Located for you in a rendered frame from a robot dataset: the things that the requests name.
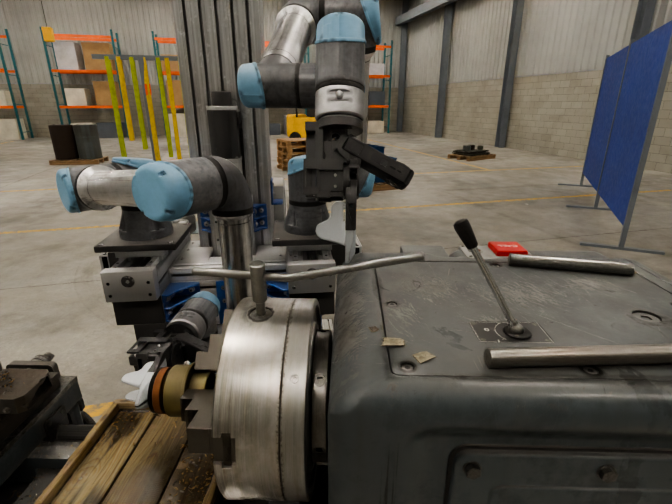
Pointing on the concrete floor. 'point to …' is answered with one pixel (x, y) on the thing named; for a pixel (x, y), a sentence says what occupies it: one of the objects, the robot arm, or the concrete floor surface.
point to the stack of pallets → (289, 150)
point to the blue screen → (626, 126)
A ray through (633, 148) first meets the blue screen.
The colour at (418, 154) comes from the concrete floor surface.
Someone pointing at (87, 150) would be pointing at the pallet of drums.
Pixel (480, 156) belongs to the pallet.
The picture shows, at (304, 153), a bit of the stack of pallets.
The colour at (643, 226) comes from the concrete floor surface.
